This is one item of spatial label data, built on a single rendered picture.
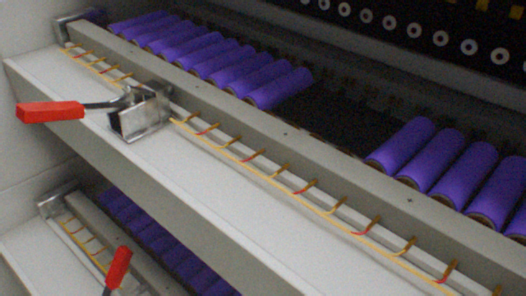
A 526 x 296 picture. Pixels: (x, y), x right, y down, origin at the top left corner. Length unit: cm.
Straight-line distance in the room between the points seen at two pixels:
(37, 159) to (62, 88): 15
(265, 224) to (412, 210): 8
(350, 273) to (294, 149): 8
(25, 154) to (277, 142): 32
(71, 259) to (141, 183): 21
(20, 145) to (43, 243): 11
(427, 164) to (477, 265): 7
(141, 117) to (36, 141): 22
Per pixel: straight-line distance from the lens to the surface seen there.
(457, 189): 25
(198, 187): 26
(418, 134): 28
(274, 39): 38
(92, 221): 48
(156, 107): 30
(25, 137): 49
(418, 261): 23
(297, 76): 33
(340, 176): 23
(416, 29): 34
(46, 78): 40
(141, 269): 42
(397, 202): 22
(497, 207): 25
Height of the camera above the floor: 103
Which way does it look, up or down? 20 degrees down
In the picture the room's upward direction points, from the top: 17 degrees clockwise
